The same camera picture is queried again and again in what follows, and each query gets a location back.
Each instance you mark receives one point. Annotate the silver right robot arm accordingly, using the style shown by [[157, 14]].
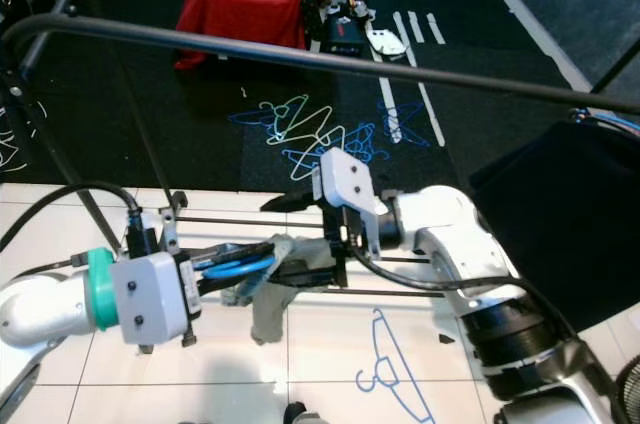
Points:
[[450, 234]]

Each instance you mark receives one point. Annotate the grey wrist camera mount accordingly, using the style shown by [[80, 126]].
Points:
[[150, 294], [350, 184]]

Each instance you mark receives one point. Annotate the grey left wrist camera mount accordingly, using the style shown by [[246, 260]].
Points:
[[150, 294]]

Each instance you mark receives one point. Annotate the white plastic part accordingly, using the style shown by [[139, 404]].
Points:
[[385, 41]]

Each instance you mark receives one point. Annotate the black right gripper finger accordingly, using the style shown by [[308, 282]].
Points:
[[315, 277], [290, 200]]

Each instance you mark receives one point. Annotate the black floor machine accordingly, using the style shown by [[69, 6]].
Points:
[[335, 29]]

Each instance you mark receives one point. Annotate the black robot foot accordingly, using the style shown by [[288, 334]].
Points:
[[306, 414]]

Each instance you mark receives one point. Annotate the short white floor strip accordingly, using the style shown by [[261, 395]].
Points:
[[435, 27], [416, 27]]

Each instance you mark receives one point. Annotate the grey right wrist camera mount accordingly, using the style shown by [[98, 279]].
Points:
[[350, 184]]

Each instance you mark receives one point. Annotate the grey shorts printed waistband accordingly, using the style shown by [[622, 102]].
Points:
[[265, 319]]

